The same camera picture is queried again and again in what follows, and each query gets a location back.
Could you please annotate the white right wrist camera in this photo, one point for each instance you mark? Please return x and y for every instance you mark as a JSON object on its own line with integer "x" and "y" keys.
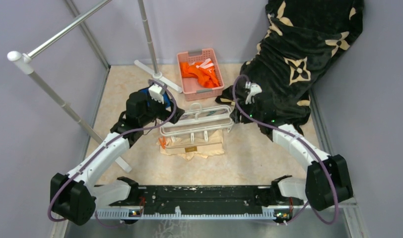
{"x": 253, "y": 90}

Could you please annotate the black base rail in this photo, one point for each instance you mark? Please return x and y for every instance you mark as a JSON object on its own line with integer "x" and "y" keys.
{"x": 204, "y": 200}

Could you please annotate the blue folded cloth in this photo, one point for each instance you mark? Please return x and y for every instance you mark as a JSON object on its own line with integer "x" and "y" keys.
{"x": 165, "y": 97}

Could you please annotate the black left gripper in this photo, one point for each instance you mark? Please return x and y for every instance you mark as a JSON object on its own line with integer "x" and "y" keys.
{"x": 166, "y": 113}

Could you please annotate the black floral blanket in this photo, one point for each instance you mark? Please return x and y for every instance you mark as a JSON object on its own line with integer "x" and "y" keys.
{"x": 304, "y": 39}

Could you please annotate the orange garment in basket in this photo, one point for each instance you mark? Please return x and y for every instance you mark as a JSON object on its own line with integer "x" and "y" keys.
{"x": 205, "y": 74}

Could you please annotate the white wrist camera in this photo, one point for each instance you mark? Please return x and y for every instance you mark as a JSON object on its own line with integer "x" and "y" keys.
{"x": 253, "y": 90}
{"x": 156, "y": 92}

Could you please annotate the cream boxer underwear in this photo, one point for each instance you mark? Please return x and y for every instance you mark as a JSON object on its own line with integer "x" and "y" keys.
{"x": 184, "y": 148}

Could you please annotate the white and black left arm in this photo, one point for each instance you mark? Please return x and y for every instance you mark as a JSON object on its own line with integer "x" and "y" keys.
{"x": 75, "y": 196}

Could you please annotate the white plastic clip hanger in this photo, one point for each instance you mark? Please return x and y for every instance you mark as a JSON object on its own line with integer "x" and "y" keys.
{"x": 199, "y": 119}

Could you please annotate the orange clothes peg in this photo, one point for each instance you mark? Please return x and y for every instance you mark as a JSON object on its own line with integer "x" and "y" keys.
{"x": 162, "y": 142}

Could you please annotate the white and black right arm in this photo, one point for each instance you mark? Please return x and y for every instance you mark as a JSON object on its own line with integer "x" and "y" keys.
{"x": 327, "y": 182}

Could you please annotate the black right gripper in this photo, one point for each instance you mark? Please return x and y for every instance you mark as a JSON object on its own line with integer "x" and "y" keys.
{"x": 235, "y": 115}

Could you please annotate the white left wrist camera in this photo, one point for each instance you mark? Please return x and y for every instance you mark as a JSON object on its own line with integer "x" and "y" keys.
{"x": 156, "y": 92}

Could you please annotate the pink plastic basket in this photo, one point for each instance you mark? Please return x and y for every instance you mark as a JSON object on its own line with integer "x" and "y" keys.
{"x": 191, "y": 89}

